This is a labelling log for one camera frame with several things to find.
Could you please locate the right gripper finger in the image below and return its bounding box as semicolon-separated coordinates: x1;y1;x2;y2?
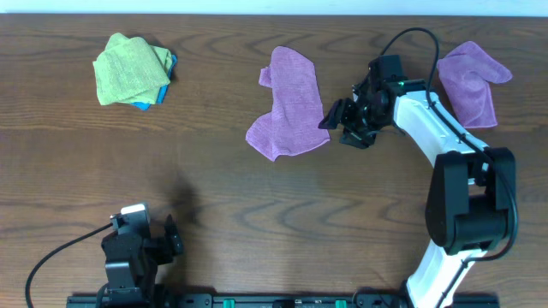
339;129;377;149
318;98;348;130

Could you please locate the purple cloth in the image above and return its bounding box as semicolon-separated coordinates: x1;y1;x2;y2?
246;46;330;162
437;41;513;129

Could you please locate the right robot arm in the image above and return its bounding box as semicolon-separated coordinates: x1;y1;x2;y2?
319;75;518;307

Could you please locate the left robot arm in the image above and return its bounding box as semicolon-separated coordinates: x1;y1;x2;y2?
97;213;183;307

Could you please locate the blue folded cloth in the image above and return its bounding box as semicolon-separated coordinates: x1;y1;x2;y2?
131;54;177;110

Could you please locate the green folded cloth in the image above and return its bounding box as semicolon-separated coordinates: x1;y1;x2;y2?
92;33;173;106

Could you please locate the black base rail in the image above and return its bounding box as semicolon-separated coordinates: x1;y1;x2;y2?
66;293;501;308

